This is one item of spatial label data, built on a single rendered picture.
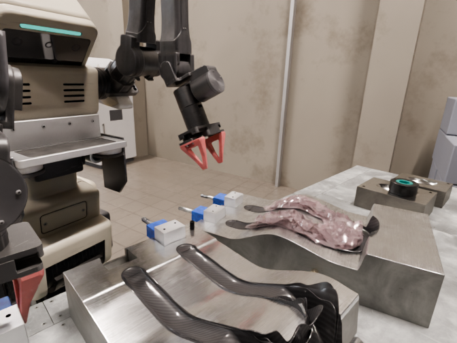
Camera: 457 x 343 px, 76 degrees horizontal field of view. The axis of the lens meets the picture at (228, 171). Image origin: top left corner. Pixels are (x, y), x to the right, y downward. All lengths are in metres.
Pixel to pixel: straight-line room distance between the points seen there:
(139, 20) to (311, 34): 2.60
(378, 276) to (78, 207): 0.73
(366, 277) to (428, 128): 2.57
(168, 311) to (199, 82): 0.47
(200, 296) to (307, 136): 2.90
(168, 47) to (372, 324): 0.70
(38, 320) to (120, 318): 0.20
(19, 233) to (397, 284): 0.57
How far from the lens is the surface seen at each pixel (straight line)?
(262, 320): 0.39
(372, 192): 1.06
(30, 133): 0.77
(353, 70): 3.15
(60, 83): 0.81
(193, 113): 0.72
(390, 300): 0.64
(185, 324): 0.45
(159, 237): 0.60
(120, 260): 0.60
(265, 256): 0.66
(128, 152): 4.36
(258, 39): 3.51
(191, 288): 0.50
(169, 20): 0.76
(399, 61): 2.81
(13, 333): 0.39
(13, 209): 0.25
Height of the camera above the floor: 1.20
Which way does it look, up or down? 18 degrees down
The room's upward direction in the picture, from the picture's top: 2 degrees clockwise
